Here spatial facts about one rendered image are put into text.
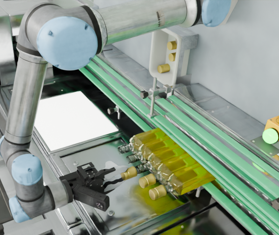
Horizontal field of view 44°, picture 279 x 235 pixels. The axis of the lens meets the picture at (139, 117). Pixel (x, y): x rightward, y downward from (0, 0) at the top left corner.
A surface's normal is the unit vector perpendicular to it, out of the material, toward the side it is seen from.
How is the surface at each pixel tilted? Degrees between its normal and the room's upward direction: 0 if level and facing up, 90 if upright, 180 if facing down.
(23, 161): 90
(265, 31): 0
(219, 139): 90
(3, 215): 90
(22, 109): 66
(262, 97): 0
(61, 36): 83
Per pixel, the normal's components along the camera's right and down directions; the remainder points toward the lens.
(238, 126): 0.07, -0.84
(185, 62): 0.54, 0.49
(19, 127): 0.16, 0.43
